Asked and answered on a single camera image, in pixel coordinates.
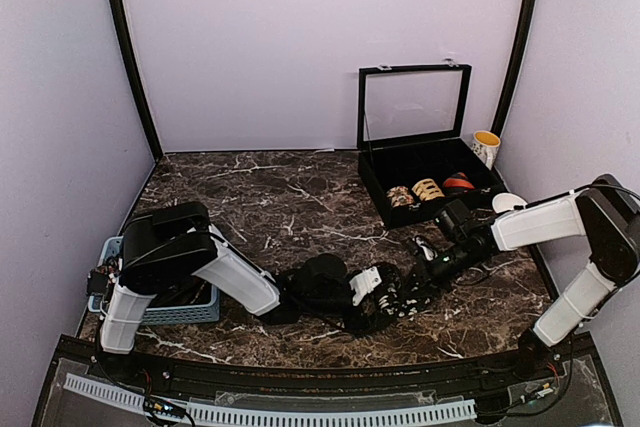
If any black white patterned tie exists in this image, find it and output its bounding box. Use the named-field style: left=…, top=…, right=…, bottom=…
left=373, top=271, right=435, bottom=324

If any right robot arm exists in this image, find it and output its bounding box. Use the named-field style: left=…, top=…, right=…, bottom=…
left=408, top=174, right=639, bottom=381

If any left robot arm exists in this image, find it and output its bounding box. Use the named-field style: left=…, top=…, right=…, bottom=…
left=92, top=201, right=401, bottom=383

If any brown floral rolled tie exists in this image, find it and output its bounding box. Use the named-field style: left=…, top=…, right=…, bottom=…
left=386, top=185, right=415, bottom=208

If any tan striped rolled tie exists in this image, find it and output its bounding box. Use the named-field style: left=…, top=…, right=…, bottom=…
left=412, top=178, right=445, bottom=202

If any red black rolled tie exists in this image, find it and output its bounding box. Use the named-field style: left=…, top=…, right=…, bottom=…
left=442, top=172, right=475, bottom=191

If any orange white bowl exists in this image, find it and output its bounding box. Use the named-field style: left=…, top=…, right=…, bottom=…
left=492, top=192, right=527, bottom=214

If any white yellow mug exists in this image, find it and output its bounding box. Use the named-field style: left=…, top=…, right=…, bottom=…
left=471, top=130, right=501, bottom=170

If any black glass-lid tie box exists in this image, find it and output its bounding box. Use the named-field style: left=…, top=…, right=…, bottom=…
left=356, top=63, right=505, bottom=230

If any light blue plastic basket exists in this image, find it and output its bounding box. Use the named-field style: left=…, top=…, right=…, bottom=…
left=87, top=236, right=220, bottom=326

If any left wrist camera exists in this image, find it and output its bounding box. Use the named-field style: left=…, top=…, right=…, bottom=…
left=298, top=253, right=347, bottom=298

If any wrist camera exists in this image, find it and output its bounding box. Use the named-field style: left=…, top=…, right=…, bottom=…
left=298, top=253, right=347, bottom=298
left=434, top=199, right=480, bottom=242

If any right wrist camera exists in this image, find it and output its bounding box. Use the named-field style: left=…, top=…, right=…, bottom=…
left=434, top=199, right=480, bottom=242

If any black front rail base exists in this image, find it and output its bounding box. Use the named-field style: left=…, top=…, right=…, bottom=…
left=49, top=334, right=601, bottom=398

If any white slotted cable duct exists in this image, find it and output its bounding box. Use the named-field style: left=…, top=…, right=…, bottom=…
left=63, top=374, right=477, bottom=426

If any right black frame post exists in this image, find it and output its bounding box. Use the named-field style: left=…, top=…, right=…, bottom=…
left=491, top=0, right=536, bottom=136

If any black frame post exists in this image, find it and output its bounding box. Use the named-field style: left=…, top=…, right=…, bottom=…
left=108, top=0, right=164, bottom=162
left=491, top=0, right=536, bottom=136

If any left black frame post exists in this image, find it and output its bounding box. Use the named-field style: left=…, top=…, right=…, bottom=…
left=108, top=0, right=164, bottom=162

